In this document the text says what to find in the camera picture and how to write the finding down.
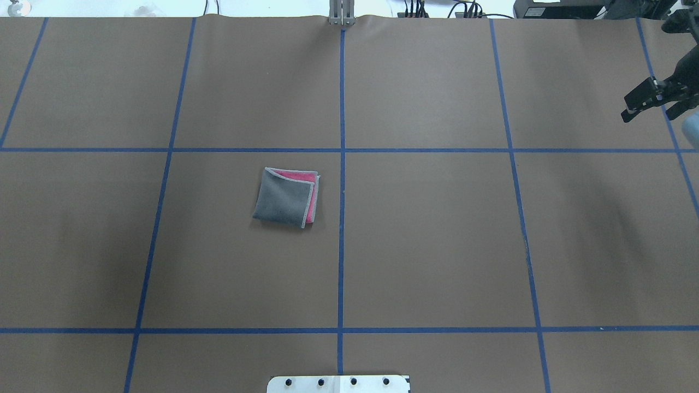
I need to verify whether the blue tape line lengthwise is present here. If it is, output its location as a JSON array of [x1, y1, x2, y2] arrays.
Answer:
[[336, 29, 347, 375]]

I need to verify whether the pink and blue towel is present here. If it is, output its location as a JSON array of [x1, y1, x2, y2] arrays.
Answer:
[[253, 167, 321, 229]]

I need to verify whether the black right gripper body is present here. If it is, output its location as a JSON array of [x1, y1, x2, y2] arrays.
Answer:
[[662, 46, 698, 120]]

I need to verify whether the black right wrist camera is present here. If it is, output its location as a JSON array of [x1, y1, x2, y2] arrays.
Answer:
[[661, 8, 698, 35]]

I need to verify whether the blue tape line crosswise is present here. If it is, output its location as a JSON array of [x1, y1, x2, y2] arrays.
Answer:
[[2, 147, 697, 154]]

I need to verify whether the aluminium frame post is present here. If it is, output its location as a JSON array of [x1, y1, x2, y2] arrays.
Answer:
[[329, 0, 356, 27]]

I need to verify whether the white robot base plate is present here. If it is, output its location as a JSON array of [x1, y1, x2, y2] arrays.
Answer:
[[266, 374, 411, 392]]

